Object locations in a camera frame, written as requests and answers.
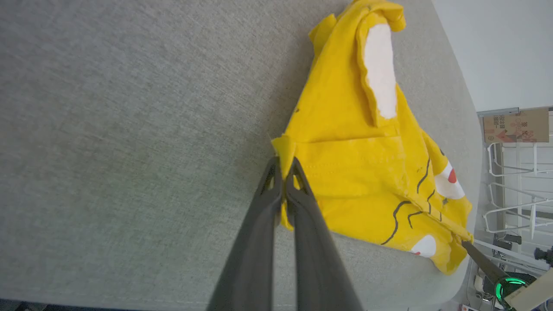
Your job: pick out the grey fabric sofa cushion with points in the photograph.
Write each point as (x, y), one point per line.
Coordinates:
(129, 151)

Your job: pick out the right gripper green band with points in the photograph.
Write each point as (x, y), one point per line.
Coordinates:
(505, 287)

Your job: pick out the yellow cartoon print garment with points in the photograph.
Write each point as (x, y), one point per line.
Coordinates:
(345, 164)

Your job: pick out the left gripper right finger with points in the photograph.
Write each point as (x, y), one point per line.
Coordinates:
(317, 259)

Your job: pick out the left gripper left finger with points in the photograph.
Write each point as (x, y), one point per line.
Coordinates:
(255, 250)

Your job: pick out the brown cardboard box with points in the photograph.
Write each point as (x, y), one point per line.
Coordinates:
(516, 126)

